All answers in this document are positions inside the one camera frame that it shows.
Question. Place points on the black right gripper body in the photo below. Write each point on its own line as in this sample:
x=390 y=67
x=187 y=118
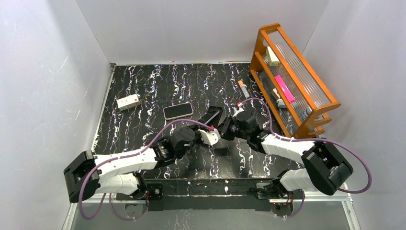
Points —
x=226 y=128

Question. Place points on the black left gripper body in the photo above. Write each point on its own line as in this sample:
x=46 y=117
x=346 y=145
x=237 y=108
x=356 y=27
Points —
x=200 y=126

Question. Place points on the black phone case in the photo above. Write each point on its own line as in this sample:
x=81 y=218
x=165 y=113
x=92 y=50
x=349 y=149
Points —
x=212 y=117

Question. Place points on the pink cased smartphone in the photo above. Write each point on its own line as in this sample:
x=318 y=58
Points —
x=178 y=111

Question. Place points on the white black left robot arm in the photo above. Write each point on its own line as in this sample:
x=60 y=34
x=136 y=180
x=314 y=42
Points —
x=90 y=174

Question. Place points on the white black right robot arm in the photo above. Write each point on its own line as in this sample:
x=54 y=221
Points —
x=324 y=167

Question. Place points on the orange grey marker pen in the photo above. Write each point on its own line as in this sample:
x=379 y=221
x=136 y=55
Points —
x=244 y=89

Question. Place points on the white grey small device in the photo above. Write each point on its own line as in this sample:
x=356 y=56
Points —
x=279 y=101

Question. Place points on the pink flat box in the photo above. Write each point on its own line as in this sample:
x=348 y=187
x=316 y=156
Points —
x=287 y=93

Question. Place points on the orange wooden shelf rack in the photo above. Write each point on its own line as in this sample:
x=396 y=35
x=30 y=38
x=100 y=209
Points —
x=300 y=78

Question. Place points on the white red small box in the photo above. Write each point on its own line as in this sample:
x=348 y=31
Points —
x=128 y=102

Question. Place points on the cream white box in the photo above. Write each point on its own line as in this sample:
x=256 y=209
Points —
x=270 y=58

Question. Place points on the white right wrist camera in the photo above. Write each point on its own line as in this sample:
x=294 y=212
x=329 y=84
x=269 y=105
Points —
x=238 y=109

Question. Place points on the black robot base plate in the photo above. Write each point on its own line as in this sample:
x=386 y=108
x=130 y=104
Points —
x=216 y=194

